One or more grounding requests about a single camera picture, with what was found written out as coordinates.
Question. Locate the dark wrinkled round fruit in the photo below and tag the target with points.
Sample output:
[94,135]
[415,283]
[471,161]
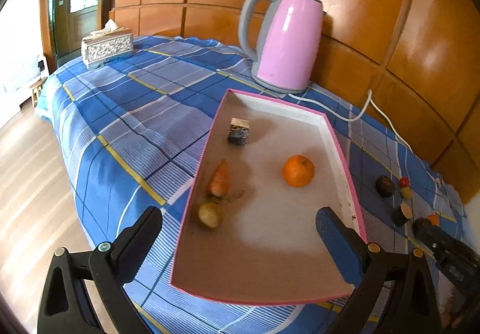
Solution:
[385,186]

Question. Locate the carrot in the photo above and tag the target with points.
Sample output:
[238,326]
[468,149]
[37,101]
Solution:
[219,180]

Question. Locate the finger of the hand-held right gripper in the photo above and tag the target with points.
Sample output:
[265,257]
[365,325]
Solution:
[425,228]

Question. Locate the cut dark fruit half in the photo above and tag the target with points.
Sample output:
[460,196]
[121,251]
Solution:
[401,216]

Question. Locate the blue plaid bedsheet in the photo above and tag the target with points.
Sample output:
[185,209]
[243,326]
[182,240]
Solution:
[123,124]

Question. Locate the dark cube with pale face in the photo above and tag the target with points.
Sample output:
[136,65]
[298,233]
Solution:
[239,133]

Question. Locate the pink electric kettle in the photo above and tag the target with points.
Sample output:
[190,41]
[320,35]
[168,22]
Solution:
[288,45]

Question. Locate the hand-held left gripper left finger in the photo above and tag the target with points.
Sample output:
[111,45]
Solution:
[144,232]

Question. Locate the silver patterned tissue box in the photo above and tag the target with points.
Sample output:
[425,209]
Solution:
[108,47]

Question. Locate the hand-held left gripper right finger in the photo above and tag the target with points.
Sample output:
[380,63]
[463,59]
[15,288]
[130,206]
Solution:
[337,247]

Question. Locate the orange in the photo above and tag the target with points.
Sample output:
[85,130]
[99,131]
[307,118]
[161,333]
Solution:
[434,219]
[298,171]

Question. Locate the small red fruit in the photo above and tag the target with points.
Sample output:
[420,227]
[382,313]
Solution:
[404,181]

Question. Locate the small wooden stool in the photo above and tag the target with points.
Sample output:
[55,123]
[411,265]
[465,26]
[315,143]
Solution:
[37,88]

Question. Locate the small tan round fruit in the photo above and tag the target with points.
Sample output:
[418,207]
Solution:
[405,193]

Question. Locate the pink cardboard tray box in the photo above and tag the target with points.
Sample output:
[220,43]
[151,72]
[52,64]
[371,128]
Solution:
[270,236]

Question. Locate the small yellow potato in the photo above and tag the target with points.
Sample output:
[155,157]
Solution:
[210,214]

